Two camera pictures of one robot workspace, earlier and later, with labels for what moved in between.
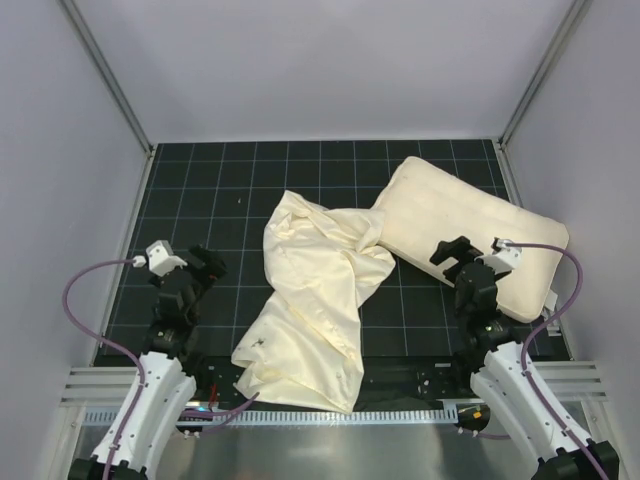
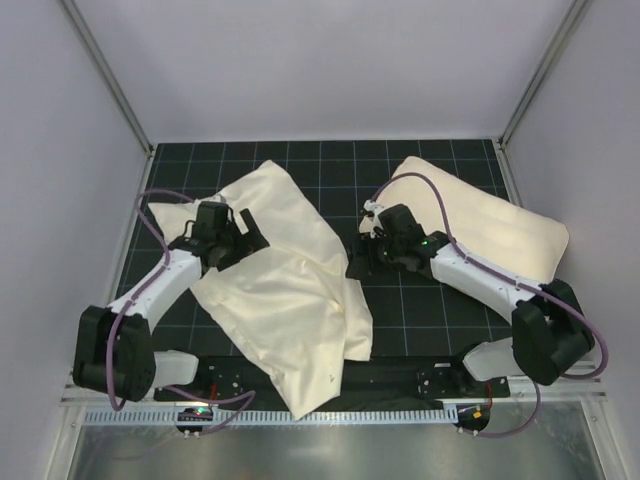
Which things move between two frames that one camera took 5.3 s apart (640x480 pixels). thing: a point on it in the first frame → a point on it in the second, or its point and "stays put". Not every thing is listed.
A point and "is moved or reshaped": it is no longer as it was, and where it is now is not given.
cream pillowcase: (304, 349) is moved or reshaped
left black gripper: (191, 272) → (243, 241)
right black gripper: (465, 261) → (363, 258)
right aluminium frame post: (577, 12) stays put
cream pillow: (424, 204) stays put
